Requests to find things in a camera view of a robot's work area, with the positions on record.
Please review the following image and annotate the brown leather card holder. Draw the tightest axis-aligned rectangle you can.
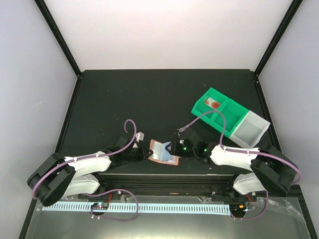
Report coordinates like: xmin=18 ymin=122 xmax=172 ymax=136
xmin=148 ymin=139 xmax=179 ymax=166

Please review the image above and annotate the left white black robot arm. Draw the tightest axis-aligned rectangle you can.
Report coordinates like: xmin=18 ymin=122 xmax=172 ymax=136
xmin=27 ymin=132 xmax=153 ymax=206

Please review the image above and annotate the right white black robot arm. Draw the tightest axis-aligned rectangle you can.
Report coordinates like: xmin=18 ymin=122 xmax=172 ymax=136
xmin=163 ymin=139 xmax=300 ymax=201

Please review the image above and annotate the red circle card in bin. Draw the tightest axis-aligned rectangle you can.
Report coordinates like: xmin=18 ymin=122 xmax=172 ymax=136
xmin=204 ymin=97 xmax=221 ymax=110

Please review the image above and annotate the green plastic bin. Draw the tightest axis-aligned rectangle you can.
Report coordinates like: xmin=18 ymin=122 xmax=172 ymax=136
xmin=191 ymin=88 xmax=233 ymax=126
xmin=209 ymin=99 xmax=249 ymax=137

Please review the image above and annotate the left small circuit board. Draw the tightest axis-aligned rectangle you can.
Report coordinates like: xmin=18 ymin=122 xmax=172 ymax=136
xmin=91 ymin=202 xmax=109 ymax=210

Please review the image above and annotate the small circuit board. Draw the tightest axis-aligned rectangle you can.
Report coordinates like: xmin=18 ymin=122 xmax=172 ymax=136
xmin=91 ymin=202 xmax=109 ymax=210
xmin=229 ymin=205 xmax=248 ymax=213

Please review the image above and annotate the clear plastic bin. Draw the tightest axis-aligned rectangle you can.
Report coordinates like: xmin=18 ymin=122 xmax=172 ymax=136
xmin=229 ymin=111 xmax=271 ymax=148

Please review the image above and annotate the right small circuit board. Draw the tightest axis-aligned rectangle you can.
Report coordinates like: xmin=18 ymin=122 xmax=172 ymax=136
xmin=229 ymin=205 xmax=248 ymax=213

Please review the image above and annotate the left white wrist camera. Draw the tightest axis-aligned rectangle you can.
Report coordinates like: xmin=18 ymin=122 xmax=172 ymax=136
xmin=135 ymin=132 xmax=145 ymax=144

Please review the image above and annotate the light blue slotted cable duct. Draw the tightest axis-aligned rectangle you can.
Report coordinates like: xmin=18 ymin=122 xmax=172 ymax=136
xmin=42 ymin=201 xmax=230 ymax=216

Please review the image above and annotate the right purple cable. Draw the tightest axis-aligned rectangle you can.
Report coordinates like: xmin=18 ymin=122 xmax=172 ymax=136
xmin=178 ymin=111 xmax=303 ymax=185

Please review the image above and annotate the purple cable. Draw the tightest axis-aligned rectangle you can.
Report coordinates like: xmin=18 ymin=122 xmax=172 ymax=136
xmin=178 ymin=111 xmax=303 ymax=185
xmin=31 ymin=119 xmax=137 ymax=200

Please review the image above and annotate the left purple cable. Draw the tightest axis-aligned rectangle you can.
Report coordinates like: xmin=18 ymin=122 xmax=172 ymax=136
xmin=31 ymin=119 xmax=137 ymax=200

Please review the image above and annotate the left black frame post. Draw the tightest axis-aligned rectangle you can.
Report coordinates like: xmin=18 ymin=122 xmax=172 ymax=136
xmin=34 ymin=0 xmax=81 ymax=77

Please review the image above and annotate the black frame post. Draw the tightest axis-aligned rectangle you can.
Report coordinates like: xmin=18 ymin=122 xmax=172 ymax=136
xmin=254 ymin=0 xmax=303 ymax=77
xmin=34 ymin=0 xmax=81 ymax=77

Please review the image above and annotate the right black frame post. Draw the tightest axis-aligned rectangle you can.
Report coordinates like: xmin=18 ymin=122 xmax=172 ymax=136
xmin=254 ymin=0 xmax=303 ymax=77

